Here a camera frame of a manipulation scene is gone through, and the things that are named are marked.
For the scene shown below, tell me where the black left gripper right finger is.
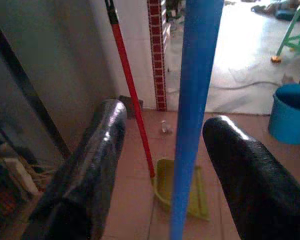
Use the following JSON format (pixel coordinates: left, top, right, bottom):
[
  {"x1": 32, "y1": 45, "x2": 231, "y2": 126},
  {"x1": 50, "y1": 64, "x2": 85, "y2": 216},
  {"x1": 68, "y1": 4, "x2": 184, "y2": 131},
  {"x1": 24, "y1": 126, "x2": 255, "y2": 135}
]
[{"x1": 202, "y1": 116, "x2": 300, "y2": 240}]

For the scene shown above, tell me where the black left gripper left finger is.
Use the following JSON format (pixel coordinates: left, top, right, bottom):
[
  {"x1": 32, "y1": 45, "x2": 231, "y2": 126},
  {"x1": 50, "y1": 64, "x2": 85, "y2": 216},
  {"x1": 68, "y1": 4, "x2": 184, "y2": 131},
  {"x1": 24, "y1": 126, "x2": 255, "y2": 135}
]
[{"x1": 22, "y1": 99, "x2": 128, "y2": 240}]

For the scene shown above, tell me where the broom with blue handle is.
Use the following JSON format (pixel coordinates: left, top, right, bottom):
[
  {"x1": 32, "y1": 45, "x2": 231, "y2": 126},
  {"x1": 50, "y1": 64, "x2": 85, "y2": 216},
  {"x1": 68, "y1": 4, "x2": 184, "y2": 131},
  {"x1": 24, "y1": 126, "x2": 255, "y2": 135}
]
[{"x1": 169, "y1": 0, "x2": 225, "y2": 240}]

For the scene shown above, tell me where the blue plastic bucket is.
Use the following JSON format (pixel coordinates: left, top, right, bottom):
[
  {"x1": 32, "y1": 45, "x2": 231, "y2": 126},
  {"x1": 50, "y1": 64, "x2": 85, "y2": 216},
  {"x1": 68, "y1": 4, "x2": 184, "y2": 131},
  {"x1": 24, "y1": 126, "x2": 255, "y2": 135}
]
[{"x1": 267, "y1": 83, "x2": 300, "y2": 145}]

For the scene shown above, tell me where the crumpled white paper ball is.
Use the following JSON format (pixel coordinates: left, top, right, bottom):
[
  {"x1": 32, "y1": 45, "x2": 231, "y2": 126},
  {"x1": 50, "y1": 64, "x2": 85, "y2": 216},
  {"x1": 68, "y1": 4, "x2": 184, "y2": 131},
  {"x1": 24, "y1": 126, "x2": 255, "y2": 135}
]
[{"x1": 159, "y1": 119, "x2": 173, "y2": 135}]

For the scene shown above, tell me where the black metal bar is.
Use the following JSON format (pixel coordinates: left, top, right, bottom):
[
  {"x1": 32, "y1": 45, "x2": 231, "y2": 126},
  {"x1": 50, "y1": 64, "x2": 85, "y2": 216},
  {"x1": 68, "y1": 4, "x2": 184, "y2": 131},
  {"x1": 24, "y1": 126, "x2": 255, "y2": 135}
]
[{"x1": 0, "y1": 13, "x2": 71, "y2": 161}]

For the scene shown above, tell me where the green plastic stool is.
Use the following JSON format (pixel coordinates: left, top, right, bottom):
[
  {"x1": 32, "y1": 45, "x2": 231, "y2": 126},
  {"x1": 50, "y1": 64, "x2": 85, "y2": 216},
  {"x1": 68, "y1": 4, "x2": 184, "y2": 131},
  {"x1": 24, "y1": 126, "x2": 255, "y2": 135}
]
[{"x1": 275, "y1": 2, "x2": 300, "y2": 57}]

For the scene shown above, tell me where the blue bag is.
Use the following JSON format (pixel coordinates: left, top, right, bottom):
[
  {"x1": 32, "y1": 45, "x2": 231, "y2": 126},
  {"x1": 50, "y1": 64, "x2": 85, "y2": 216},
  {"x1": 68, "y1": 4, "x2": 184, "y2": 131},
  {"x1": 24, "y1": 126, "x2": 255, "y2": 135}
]
[{"x1": 274, "y1": 8, "x2": 296, "y2": 21}]

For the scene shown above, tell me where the black sandal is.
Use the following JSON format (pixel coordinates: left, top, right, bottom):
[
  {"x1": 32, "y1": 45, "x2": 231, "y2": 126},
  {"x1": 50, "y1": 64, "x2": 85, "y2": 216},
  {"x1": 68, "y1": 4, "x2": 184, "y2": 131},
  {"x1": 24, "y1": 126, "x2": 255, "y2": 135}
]
[{"x1": 251, "y1": 4, "x2": 276, "y2": 13}]

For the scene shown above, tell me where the black floor cable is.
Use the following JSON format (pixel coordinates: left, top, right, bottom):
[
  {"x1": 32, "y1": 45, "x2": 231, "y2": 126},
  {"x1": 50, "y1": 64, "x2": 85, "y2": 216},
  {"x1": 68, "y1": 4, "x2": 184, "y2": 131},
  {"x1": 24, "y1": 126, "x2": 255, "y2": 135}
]
[{"x1": 209, "y1": 81, "x2": 281, "y2": 90}]

